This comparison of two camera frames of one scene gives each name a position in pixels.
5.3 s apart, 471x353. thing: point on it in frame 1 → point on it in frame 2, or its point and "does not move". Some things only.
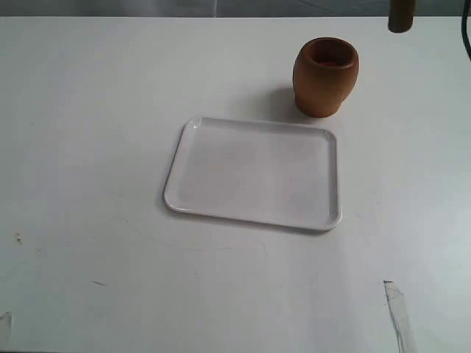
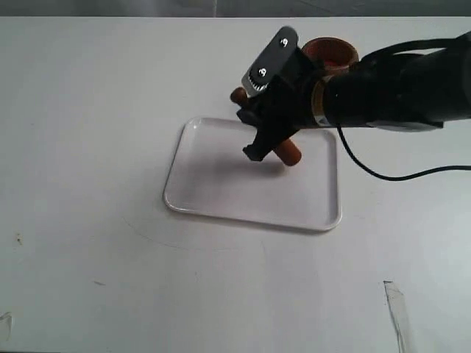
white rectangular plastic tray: [256, 173] does not move
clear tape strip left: [6, 321] does not move
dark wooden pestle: [401, 15] → [287, 151]
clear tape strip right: [399, 310] does not move
